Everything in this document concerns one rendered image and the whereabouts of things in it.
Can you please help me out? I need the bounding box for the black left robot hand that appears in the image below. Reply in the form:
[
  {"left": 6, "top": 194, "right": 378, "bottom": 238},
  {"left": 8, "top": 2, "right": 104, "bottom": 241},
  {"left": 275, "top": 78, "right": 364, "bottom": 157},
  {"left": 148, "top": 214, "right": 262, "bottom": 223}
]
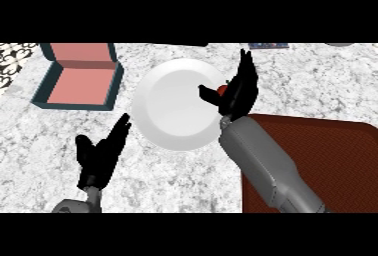
[{"left": 74, "top": 112, "right": 133, "bottom": 191}]

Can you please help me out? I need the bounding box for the dark blue patterned object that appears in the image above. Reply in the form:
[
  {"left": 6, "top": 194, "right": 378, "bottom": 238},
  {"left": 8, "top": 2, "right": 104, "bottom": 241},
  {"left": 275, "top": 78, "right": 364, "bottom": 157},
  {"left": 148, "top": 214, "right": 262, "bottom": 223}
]
[{"left": 248, "top": 43, "right": 291, "bottom": 50}]

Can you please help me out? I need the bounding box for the black and white patterned cloth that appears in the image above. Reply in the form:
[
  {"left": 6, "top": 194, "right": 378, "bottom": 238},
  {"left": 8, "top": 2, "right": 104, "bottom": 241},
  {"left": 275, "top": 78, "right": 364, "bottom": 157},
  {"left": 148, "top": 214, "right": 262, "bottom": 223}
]
[{"left": 0, "top": 43, "right": 40, "bottom": 90}]

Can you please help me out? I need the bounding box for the teal box with pink lining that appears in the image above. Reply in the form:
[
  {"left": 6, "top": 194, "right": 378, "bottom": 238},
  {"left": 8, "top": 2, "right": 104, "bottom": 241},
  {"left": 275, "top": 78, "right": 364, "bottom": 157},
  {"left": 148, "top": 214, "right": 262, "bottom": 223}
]
[{"left": 31, "top": 43, "right": 126, "bottom": 112}]

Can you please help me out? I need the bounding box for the white round plate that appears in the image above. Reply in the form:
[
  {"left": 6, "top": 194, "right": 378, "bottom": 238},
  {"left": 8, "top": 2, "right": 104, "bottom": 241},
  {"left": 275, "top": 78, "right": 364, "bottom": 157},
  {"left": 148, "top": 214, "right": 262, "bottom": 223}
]
[{"left": 130, "top": 57, "right": 237, "bottom": 152}]

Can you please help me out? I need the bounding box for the red bell pepper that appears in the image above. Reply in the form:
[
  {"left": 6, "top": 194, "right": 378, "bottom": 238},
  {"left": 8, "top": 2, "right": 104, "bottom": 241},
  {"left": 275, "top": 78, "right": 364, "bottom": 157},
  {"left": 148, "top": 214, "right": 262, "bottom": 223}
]
[{"left": 217, "top": 80, "right": 231, "bottom": 97}]

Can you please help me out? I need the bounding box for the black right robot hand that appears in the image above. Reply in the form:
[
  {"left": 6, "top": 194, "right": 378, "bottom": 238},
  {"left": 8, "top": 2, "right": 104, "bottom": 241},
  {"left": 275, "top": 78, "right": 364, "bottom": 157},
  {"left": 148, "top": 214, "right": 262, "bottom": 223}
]
[{"left": 197, "top": 48, "right": 260, "bottom": 122}]

